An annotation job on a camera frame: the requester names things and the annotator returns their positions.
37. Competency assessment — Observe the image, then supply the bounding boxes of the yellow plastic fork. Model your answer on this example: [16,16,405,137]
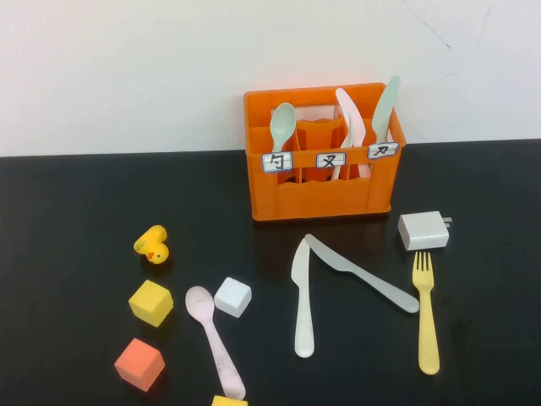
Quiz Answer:
[412,250,441,376]

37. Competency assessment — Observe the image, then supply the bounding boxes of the orange foam cube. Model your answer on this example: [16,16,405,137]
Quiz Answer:
[113,337,167,393]

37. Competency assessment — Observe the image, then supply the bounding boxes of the grey plastic knife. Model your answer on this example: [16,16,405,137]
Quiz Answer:
[303,233,420,315]

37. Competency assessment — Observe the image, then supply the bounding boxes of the yellow foam cube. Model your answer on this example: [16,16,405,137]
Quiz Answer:
[210,394,249,406]
[128,278,174,329]

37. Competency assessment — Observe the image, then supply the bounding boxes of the white paper label 刀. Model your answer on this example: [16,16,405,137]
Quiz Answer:
[366,141,400,160]

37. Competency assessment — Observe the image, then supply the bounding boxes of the white foam cube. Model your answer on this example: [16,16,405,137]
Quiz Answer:
[213,277,253,320]

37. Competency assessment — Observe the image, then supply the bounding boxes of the pale green plastic spoon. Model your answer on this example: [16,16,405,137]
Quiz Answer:
[269,102,297,153]

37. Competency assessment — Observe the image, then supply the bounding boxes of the orange plastic cutlery holder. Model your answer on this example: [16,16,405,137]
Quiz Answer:
[243,82,407,222]

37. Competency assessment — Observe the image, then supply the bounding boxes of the cream white plastic knife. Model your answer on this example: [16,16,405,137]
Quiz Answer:
[290,238,315,359]

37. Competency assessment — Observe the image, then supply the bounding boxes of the white usb wall charger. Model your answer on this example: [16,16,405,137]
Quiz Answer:
[397,210,453,252]

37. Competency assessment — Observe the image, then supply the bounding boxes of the white paper label 勺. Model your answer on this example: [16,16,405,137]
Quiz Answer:
[261,151,293,173]

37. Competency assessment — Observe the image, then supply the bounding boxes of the pale green plastic knife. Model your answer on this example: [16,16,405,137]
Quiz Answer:
[370,74,402,143]

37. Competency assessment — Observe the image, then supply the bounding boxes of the pink plastic spoon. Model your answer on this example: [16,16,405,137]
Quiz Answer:
[184,285,247,401]

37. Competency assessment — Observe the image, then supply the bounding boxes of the yellow rubber duck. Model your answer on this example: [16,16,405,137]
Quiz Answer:
[133,224,170,266]

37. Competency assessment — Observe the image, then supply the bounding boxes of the white paper label 叉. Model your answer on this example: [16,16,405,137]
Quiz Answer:
[315,151,347,169]

